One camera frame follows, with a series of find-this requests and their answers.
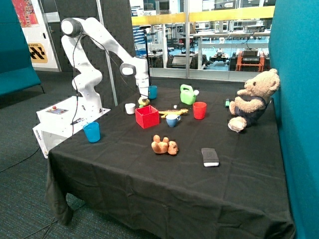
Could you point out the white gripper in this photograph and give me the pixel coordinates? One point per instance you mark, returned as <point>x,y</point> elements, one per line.
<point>142,82</point>

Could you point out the yellow tennis ball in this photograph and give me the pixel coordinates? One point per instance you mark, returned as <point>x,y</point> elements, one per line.
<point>144,104</point>

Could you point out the yellow toy lizard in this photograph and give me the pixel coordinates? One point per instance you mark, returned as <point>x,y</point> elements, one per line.
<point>179,112</point>

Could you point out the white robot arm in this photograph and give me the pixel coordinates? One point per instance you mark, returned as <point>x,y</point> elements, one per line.
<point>74,29</point>

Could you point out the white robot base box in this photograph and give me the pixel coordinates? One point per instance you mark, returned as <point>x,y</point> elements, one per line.
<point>60,121</point>

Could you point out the red square pot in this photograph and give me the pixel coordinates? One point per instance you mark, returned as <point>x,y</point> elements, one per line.
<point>147,116</point>

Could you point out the blue cup at back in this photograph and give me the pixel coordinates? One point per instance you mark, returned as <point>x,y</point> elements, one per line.
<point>153,92</point>

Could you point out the blue cup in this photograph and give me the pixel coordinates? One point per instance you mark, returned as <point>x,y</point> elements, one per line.
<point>92,131</point>
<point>153,92</point>

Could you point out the white cup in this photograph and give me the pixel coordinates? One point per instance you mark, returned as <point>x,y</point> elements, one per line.
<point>130,108</point>

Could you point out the green watering can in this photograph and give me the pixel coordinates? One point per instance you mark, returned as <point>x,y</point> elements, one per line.
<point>188,94</point>

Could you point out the small orange teddy bear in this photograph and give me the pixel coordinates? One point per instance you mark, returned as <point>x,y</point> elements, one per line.
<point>164,146</point>

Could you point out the red plastic cup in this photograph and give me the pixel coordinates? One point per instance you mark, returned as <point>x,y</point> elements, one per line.
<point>199,110</point>

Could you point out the blue cup at front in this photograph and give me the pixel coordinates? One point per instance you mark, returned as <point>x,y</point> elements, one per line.
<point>92,131</point>

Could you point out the black tablecloth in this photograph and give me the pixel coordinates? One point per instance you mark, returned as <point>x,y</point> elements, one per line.
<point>175,196</point>

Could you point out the black white board eraser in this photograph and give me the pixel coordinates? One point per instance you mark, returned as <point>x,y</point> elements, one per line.
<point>210,158</point>

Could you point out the large beige teddy bear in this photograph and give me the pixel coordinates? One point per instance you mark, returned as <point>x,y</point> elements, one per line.
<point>252,101</point>

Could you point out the teal sofa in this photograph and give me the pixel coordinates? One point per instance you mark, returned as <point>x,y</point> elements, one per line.
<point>16,70</point>

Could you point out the blue mug with handle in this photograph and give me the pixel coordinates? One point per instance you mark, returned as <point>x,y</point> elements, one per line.
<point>172,119</point>

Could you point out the teal partition wall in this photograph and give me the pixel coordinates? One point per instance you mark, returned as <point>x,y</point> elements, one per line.
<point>294,52</point>

